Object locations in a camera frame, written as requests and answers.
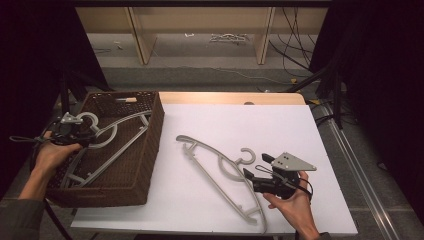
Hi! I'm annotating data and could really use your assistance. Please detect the brown wicker basket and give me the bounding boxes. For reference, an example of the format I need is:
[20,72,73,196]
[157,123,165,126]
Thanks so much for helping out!
[43,90,166,209]

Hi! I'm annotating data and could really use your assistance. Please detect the light wooden shelf unit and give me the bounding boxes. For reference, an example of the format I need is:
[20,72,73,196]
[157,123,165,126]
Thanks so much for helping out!
[75,6,329,66]

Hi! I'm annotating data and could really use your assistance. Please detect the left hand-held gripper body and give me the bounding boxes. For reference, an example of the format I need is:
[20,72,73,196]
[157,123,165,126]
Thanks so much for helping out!
[49,112,92,148]

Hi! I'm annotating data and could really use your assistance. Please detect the grey plastic clothes hanger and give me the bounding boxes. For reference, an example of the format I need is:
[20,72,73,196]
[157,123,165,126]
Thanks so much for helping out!
[59,110,153,190]
[175,134,269,235]

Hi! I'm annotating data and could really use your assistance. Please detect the person's right hand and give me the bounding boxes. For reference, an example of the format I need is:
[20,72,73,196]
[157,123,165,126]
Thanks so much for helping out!
[263,170,321,240]

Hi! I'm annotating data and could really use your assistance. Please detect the person's left hand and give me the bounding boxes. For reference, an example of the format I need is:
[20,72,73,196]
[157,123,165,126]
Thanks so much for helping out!
[33,130,84,181]

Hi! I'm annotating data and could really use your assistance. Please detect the white table mat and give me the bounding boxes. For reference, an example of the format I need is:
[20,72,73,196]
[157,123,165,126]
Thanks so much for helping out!
[70,103,359,237]

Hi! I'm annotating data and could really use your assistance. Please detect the black metal stand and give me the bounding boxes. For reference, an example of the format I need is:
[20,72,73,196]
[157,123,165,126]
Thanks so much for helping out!
[285,43,345,130]
[59,71,112,134]

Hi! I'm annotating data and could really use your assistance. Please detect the black hanging cables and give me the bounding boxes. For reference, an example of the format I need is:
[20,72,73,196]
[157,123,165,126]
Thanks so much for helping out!
[269,6,318,78]

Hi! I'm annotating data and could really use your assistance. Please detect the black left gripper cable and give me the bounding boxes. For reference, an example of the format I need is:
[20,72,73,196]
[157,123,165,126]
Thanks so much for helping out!
[9,119,74,240]

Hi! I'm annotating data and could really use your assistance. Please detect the white hangers on floor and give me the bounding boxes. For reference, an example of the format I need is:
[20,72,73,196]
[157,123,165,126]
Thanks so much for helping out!
[209,32,250,44]

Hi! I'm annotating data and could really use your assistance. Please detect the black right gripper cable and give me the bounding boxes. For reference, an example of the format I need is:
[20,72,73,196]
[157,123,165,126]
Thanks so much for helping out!
[254,164,315,202]

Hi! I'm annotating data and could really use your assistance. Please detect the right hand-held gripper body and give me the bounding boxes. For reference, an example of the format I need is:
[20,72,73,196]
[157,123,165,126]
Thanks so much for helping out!
[251,152,317,200]

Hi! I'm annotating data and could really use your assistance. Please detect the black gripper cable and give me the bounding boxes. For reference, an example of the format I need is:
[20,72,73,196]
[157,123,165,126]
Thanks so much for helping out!
[254,164,315,202]
[9,119,74,240]

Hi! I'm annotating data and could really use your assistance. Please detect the dark curtain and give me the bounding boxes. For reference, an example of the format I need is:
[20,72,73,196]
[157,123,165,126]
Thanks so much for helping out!
[309,0,424,228]
[0,0,112,201]

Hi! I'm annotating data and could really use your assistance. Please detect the white floor cable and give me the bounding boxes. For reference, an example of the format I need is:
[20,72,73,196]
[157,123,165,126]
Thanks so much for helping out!
[179,64,295,85]

